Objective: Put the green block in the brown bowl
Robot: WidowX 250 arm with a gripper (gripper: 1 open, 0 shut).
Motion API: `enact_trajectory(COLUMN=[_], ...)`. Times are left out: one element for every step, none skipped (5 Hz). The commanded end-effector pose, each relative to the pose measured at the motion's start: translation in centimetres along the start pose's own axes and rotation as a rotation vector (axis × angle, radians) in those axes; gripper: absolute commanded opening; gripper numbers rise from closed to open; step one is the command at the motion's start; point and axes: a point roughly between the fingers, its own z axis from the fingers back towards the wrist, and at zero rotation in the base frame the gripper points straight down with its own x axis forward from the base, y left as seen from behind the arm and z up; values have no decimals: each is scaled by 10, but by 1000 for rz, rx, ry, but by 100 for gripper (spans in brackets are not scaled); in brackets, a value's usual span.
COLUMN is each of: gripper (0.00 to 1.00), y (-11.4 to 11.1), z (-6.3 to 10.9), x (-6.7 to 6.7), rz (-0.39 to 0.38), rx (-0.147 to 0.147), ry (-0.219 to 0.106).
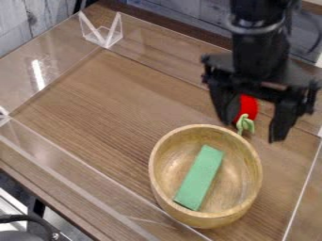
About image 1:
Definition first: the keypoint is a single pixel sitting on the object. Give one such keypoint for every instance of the brown wooden bowl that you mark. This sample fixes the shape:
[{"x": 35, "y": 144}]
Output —
[{"x": 234, "y": 187}]

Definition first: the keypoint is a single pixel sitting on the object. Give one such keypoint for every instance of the black metal table frame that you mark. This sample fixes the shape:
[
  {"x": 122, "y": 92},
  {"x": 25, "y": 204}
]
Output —
[{"x": 23, "y": 227}]

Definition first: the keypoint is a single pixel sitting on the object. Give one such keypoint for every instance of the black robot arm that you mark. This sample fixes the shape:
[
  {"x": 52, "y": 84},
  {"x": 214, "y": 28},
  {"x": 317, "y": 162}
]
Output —
[{"x": 259, "y": 16}]

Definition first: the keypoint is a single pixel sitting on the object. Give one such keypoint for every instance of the red plush strawberry toy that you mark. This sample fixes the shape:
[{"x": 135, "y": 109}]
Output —
[{"x": 246, "y": 116}]

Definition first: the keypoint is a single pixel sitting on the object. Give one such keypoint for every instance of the green rectangular block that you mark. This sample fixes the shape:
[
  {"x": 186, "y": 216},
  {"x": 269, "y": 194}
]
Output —
[{"x": 198, "y": 178}]

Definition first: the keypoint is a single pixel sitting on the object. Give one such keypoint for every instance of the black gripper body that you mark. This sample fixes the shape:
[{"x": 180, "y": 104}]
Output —
[{"x": 259, "y": 70}]

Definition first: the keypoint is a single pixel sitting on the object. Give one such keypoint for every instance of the clear acrylic front wall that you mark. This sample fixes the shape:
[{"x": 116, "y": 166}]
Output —
[{"x": 86, "y": 155}]

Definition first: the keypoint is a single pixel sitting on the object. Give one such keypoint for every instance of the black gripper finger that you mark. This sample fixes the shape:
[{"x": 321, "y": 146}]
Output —
[
  {"x": 283, "y": 119},
  {"x": 226, "y": 100}
]

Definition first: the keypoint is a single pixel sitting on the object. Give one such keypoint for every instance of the clear acrylic corner bracket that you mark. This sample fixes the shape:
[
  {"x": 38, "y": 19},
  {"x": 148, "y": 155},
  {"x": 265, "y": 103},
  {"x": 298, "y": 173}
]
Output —
[{"x": 103, "y": 36}]

